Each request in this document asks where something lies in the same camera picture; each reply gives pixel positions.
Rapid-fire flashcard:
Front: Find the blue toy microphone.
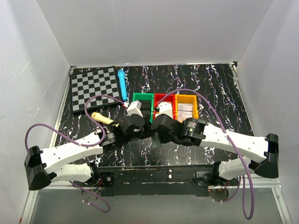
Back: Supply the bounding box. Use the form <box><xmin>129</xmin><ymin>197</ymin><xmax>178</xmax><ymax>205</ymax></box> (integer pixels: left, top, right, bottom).
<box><xmin>117</xmin><ymin>69</ymin><xmax>128</xmax><ymax>102</ymax></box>

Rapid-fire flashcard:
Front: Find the green plastic bin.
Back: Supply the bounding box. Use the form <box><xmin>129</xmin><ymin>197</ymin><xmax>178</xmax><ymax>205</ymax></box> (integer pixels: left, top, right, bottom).
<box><xmin>133</xmin><ymin>92</ymin><xmax>154</xmax><ymax>122</ymax></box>

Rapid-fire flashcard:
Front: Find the wooden stick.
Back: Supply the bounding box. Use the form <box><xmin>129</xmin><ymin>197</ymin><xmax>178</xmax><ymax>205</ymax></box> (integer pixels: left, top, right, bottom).
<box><xmin>91</xmin><ymin>112</ymin><xmax>119</xmax><ymax>127</ymax></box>

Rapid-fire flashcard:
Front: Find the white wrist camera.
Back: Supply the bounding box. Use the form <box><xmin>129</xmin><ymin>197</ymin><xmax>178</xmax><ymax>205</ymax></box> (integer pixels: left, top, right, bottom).
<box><xmin>155</xmin><ymin>101</ymin><xmax>173</xmax><ymax>118</ymax></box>
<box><xmin>123</xmin><ymin>100</ymin><xmax>143</xmax><ymax>117</ymax></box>

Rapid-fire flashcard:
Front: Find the orange plastic bin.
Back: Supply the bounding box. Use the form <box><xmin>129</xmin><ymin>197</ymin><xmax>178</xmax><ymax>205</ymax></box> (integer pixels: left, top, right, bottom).
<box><xmin>175</xmin><ymin>94</ymin><xmax>199</xmax><ymax>122</ymax></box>

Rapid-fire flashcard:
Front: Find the green card holder wallet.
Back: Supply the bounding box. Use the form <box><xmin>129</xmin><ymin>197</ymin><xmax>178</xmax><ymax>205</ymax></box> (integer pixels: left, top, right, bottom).
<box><xmin>151</xmin><ymin>133</ymin><xmax>164</xmax><ymax>148</ymax></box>

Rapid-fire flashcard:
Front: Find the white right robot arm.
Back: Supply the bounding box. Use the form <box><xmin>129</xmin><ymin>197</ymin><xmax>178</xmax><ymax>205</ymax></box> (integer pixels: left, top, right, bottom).
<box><xmin>151</xmin><ymin>114</ymin><xmax>279</xmax><ymax>186</ymax></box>

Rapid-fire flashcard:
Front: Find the grey printed card stack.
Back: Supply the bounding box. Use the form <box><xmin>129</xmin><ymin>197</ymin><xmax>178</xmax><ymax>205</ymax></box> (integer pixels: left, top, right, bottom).
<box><xmin>177</xmin><ymin>103</ymin><xmax>193</xmax><ymax>122</ymax></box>

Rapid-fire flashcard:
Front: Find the grey black chessboard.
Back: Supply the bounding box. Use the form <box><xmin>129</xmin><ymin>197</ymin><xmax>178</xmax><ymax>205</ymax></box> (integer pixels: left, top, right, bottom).
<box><xmin>70</xmin><ymin>66</ymin><xmax>122</xmax><ymax>112</ymax></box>

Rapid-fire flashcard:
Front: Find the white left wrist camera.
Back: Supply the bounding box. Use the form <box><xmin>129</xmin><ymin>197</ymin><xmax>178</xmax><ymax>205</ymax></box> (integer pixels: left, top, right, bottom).
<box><xmin>123</xmin><ymin>100</ymin><xmax>143</xmax><ymax>117</ymax></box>

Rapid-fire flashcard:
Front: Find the red plastic bin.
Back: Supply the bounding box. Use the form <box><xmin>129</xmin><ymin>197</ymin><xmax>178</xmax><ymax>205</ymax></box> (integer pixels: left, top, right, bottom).
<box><xmin>153</xmin><ymin>93</ymin><xmax>176</xmax><ymax>117</ymax></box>

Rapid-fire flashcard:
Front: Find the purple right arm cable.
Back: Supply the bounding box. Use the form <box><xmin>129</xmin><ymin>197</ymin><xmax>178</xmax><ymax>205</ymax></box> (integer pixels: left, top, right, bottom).
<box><xmin>158</xmin><ymin>88</ymin><xmax>255</xmax><ymax>220</ymax></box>

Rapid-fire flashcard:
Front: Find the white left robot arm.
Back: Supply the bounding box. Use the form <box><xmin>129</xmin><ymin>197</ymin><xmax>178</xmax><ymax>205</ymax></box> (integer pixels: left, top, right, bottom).
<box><xmin>24</xmin><ymin>114</ymin><xmax>153</xmax><ymax>191</ymax></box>

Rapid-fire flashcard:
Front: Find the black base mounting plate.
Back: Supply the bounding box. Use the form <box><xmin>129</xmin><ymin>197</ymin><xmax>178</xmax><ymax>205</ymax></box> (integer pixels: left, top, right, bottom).
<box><xmin>94</xmin><ymin>165</ymin><xmax>213</xmax><ymax>197</ymax></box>

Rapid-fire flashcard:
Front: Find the black cards stack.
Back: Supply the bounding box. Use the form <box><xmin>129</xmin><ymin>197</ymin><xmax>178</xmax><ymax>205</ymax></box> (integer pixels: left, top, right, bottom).
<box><xmin>140</xmin><ymin>100</ymin><xmax>151</xmax><ymax>118</ymax></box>

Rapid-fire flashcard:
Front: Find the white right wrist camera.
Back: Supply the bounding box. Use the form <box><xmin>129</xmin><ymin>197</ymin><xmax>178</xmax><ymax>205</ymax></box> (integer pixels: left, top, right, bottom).
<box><xmin>155</xmin><ymin>101</ymin><xmax>173</xmax><ymax>118</ymax></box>

